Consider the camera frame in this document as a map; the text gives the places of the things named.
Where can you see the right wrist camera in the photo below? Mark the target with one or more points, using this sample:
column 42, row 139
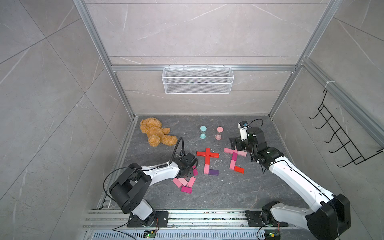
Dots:
column 243, row 126

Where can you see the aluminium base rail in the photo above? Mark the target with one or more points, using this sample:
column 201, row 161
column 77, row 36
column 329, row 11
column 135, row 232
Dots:
column 216, row 224

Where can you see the teal sand timer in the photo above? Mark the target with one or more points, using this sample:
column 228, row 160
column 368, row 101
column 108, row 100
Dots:
column 203, row 130

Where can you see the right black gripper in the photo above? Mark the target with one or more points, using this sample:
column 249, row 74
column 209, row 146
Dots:
column 238, row 141

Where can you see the pink sand timer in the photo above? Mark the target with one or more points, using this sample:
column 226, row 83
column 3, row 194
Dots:
column 219, row 133

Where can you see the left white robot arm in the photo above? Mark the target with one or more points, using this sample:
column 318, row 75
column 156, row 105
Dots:
column 129, row 189

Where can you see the light pink block tilted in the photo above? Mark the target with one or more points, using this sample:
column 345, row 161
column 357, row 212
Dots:
column 183, row 181

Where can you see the pink block carried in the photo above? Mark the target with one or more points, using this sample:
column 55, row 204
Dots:
column 229, row 151
column 242, row 153

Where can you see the brown teddy bear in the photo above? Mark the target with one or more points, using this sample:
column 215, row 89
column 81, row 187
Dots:
column 156, row 134

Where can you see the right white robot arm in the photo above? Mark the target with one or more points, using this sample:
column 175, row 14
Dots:
column 328, row 215

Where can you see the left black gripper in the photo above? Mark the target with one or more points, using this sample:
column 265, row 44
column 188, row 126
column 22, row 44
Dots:
column 191, row 170

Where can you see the purple block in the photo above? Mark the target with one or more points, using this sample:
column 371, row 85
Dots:
column 213, row 172

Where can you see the black wire hook rack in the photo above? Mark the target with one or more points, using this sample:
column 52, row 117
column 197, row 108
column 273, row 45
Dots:
column 340, row 136

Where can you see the white wire mesh basket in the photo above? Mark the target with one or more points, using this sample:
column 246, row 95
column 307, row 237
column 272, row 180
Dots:
column 197, row 80

